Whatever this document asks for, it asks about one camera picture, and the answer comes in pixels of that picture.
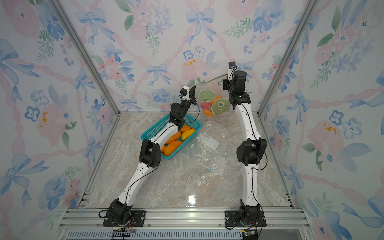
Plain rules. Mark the small yellow mango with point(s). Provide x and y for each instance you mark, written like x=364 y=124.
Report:
x=187 y=134

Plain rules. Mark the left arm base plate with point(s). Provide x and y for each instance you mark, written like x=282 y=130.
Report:
x=131 y=219

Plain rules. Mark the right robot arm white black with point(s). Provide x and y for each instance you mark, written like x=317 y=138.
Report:
x=250 y=151

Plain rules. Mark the teal plastic mesh basket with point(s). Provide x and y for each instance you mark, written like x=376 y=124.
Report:
x=156 y=129

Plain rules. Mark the orange mango top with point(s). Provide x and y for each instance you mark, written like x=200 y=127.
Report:
x=185 y=128

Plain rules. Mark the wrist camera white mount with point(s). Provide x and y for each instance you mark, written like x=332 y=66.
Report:
x=184 y=94
x=231 y=67

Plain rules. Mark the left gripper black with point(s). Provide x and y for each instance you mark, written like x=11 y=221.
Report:
x=192 y=95

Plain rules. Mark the clear zip-top bag green print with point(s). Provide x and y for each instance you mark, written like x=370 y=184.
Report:
x=206 y=92

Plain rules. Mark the large orange mango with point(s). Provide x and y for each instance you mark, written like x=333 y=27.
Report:
x=208 y=113

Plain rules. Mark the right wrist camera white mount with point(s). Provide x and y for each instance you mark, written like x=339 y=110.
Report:
x=231 y=67

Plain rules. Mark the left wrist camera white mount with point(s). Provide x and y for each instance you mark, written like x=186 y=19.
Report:
x=184 y=94

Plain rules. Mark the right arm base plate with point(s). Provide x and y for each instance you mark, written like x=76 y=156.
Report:
x=240 y=219

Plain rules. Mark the aluminium front rail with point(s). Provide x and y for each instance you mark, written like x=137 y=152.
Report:
x=194 y=220

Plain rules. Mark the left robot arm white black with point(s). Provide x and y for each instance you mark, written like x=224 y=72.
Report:
x=119 y=212

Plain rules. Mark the red yellow mango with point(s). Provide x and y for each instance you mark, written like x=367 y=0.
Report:
x=206 y=105

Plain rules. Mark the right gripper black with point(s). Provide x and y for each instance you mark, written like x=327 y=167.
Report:
x=227 y=84

